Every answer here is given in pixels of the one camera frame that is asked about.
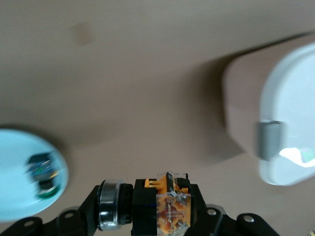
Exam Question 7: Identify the orange push-button switch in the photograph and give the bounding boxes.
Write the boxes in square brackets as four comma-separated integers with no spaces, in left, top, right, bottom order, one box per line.
[98,171,193,236]

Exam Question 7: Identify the blue switch with green button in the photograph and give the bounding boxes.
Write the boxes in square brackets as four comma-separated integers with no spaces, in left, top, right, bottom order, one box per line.
[25,151,60,200]

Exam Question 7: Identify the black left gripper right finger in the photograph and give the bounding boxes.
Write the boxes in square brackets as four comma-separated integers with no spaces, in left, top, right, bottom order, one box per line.
[189,183,282,236]

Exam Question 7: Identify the light blue round plate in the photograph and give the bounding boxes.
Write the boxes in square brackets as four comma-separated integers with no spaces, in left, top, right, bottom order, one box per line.
[0,127,70,223]

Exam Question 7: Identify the white lunch box grey clips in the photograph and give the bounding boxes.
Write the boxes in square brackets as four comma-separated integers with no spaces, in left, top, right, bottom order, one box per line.
[220,33,315,187]

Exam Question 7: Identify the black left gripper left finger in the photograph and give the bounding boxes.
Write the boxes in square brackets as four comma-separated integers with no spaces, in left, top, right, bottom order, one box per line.
[0,184,104,236]

